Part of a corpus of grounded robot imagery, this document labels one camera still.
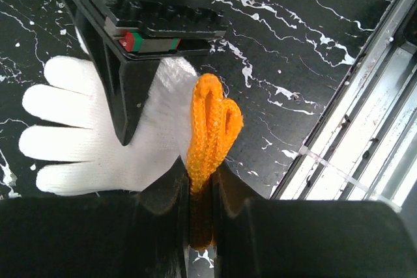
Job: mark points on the aluminium front rail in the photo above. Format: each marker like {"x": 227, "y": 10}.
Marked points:
{"x": 364, "y": 146}

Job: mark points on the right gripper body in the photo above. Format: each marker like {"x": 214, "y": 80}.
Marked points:
{"x": 127, "y": 39}

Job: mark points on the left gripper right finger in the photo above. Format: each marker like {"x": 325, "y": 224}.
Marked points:
{"x": 257, "y": 237}

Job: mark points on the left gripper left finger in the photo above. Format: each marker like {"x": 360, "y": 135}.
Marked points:
{"x": 113, "y": 235}

